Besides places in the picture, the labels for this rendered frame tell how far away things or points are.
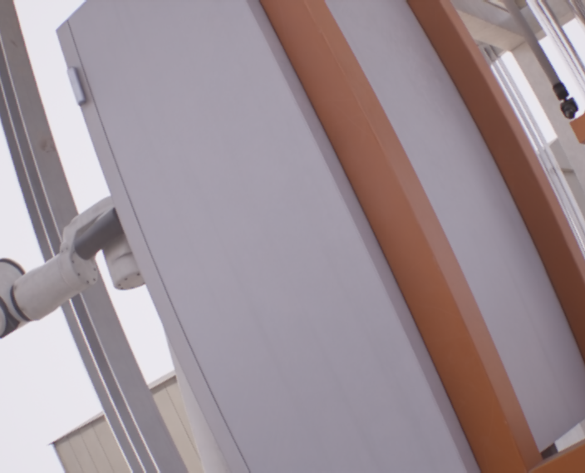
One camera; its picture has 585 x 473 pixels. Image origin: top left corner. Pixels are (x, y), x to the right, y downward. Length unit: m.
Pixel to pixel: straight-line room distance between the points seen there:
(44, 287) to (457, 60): 0.67
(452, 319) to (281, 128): 0.21
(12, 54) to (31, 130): 0.53
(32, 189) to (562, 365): 4.47
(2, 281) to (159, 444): 3.52
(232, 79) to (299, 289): 0.19
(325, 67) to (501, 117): 0.34
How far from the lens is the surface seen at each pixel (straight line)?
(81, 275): 1.46
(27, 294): 1.50
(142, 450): 5.03
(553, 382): 1.03
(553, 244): 1.13
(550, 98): 5.92
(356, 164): 0.85
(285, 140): 0.86
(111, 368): 4.99
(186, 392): 1.51
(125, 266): 1.39
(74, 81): 1.02
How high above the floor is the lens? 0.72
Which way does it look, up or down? 13 degrees up
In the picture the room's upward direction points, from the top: 25 degrees counter-clockwise
